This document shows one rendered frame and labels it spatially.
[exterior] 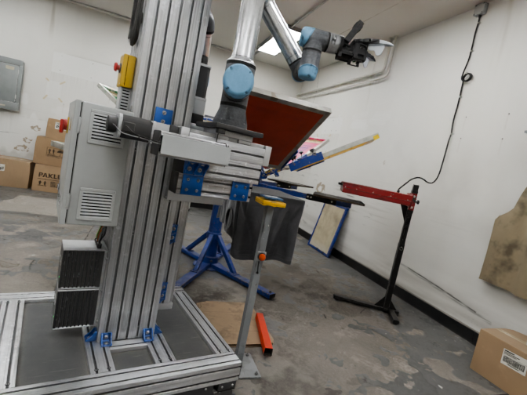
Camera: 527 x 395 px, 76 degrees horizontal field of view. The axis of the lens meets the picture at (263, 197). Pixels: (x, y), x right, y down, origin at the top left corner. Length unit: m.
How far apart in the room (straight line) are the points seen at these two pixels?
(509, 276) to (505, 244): 0.24
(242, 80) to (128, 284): 1.01
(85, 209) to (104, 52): 5.40
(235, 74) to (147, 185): 0.60
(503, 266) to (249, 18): 2.64
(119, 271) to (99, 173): 0.44
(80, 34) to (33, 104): 1.36
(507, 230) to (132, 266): 2.73
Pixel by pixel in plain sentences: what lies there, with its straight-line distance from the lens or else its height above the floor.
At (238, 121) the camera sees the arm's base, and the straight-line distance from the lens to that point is 1.46.
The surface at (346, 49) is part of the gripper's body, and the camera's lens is 1.51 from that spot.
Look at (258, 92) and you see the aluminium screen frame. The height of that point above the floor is 1.53.
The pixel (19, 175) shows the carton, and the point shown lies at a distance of 6.38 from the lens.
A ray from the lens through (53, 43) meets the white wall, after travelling 6.85.
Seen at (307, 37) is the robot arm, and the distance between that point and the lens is 1.46.
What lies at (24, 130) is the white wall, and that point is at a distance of 6.81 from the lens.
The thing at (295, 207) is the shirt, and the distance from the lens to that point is 2.15.
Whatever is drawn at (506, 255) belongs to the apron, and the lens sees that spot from 3.26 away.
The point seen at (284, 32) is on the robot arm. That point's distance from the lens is 1.58.
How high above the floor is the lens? 1.15
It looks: 6 degrees down
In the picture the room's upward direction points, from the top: 11 degrees clockwise
